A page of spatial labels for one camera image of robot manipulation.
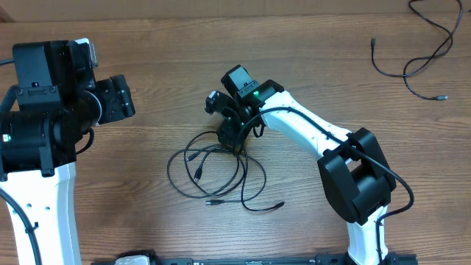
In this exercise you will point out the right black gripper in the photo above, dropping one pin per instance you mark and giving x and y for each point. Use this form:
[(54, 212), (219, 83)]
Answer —
[(229, 132)]

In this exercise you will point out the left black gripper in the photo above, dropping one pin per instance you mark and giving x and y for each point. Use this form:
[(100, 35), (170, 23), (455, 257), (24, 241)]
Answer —
[(117, 96)]

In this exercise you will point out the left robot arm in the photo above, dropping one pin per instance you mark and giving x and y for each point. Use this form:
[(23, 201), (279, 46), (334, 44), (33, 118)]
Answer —
[(54, 104)]

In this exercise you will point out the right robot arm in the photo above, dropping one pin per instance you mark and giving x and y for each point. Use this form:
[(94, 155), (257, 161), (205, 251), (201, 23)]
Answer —
[(356, 178)]

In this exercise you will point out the cardboard back panel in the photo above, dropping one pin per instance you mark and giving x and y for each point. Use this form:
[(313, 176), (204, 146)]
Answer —
[(95, 10)]

